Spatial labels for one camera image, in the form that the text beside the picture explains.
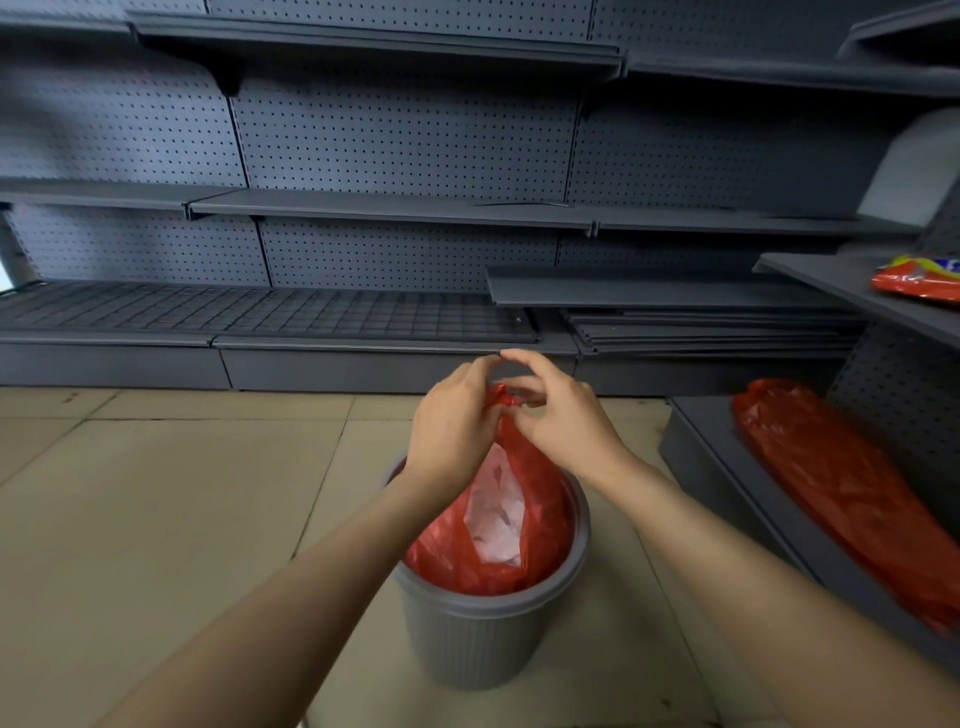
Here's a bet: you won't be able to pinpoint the person's right hand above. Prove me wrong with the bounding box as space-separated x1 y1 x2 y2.
498 348 640 494

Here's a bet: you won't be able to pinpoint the person's left hand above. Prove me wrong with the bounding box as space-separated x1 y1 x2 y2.
403 354 513 513

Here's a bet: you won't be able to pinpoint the red plastic trash bag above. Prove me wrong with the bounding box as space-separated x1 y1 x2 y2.
403 382 579 598

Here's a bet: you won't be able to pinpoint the person's left forearm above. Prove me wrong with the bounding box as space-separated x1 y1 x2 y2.
96 477 448 728

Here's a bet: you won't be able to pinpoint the person's right forearm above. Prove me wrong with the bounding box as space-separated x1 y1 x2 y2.
598 459 960 728

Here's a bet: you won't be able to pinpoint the white crumpled paper waste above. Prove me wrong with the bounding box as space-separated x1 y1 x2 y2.
463 442 528 568

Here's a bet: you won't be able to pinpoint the stack of gray shelf boards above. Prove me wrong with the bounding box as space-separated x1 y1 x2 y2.
561 306 867 359

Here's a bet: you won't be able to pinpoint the gray ribbed trash bin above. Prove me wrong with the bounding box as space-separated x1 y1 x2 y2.
385 457 593 692

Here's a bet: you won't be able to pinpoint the gray metal shelf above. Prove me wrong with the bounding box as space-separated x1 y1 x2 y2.
624 51 960 100
0 177 228 216
186 187 599 235
127 10 628 82
591 205 925 241
0 6 138 37

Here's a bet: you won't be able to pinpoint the gray pegboard shelving unit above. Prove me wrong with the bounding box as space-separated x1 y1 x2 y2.
0 0 924 397

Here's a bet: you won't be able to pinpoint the folded red plastic bag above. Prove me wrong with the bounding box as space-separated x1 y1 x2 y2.
731 378 960 639

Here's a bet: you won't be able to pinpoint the gray side shelving unit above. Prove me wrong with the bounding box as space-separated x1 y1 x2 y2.
658 0 960 680

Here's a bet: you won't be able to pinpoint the orange snack packet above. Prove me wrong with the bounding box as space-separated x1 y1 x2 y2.
870 255 960 306

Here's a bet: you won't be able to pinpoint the gray wire grid shelf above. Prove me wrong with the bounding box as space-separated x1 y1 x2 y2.
0 280 541 348

